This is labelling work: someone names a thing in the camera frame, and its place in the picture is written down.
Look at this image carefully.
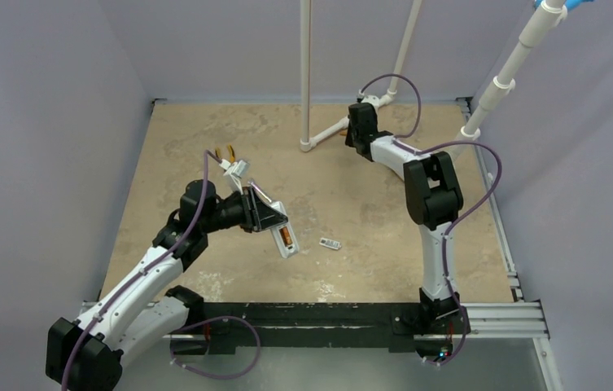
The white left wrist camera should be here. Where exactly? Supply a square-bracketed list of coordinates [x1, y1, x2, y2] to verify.
[220, 160, 250, 192]

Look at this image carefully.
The silver open-end wrench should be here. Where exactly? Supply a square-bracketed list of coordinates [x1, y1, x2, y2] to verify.
[248, 180, 274, 204]

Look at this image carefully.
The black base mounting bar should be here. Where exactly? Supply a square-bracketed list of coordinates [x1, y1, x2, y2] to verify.
[164, 286, 470, 362]

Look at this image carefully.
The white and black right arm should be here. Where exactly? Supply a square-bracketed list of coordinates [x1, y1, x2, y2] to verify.
[345, 102, 464, 332]

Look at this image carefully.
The white remote battery cover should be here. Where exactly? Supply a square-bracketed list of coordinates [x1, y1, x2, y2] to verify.
[319, 238, 342, 251]

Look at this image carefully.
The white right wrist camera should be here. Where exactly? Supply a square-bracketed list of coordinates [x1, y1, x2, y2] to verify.
[357, 94, 380, 109]

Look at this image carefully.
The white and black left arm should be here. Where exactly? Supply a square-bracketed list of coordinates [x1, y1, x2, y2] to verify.
[46, 180, 298, 390]

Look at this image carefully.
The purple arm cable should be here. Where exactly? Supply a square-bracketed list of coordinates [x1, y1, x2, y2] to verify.
[60, 150, 226, 391]
[360, 73, 503, 367]

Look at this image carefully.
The white universal AC remote control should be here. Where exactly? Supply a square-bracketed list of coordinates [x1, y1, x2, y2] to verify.
[269, 200, 300, 259]

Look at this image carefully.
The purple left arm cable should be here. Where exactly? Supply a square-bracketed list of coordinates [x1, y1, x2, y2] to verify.
[60, 150, 226, 391]

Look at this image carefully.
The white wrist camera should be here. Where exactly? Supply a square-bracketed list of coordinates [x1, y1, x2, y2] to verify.
[220, 160, 250, 192]
[357, 94, 380, 109]

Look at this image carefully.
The white PVC pipe frame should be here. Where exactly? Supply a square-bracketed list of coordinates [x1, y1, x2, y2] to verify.
[299, 0, 569, 163]

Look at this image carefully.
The aluminium table frame rail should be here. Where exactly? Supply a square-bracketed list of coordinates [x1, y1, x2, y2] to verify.
[459, 97, 551, 340]

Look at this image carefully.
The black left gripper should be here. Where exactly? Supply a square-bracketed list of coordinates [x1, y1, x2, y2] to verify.
[201, 186, 287, 235]

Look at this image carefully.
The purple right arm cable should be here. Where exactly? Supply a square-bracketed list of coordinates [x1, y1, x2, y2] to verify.
[360, 73, 503, 367]

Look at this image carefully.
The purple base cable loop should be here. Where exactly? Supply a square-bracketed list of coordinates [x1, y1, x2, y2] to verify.
[169, 316, 261, 381]

